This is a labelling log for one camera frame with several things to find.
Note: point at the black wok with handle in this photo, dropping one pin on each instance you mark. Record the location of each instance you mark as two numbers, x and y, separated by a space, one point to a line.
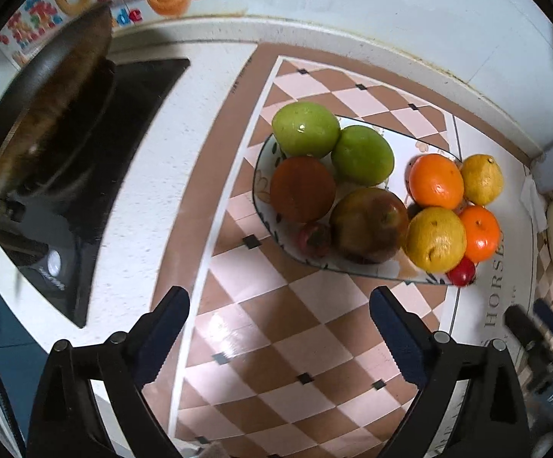
45 87

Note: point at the yellow lemon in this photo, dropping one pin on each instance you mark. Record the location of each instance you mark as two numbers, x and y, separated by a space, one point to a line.
436 240
483 179

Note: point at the small red fruit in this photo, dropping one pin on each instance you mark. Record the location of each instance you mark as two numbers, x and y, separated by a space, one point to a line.
314 239

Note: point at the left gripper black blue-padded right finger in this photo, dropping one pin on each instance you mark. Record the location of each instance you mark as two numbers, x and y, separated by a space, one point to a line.
469 392

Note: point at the orange mandarin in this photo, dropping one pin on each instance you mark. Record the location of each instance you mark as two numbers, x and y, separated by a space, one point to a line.
436 181
483 233

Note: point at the small red cherry tomato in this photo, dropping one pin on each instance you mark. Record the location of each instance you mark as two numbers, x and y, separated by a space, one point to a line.
462 274

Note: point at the dark red apple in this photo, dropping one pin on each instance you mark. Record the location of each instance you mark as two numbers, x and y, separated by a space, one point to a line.
368 226

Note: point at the floral white glass plate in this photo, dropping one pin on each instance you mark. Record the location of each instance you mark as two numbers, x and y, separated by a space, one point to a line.
285 232

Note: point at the blue cabinet front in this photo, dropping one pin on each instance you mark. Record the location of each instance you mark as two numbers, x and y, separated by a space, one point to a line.
22 361

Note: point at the green apple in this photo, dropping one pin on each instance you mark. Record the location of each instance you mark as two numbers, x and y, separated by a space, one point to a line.
363 156
305 129

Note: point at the black gas stove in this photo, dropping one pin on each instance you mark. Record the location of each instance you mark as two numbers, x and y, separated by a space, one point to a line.
53 223

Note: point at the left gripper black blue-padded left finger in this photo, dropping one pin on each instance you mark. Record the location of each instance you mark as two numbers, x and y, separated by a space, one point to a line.
65 419

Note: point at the reddish brown persimmon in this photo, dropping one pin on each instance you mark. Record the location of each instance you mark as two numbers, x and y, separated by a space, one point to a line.
302 189

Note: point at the white crumpled cloth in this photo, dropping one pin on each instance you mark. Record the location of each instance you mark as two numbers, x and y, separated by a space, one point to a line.
535 204

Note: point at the checkered brown counter mat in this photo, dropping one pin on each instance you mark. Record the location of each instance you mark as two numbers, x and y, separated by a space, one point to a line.
281 359

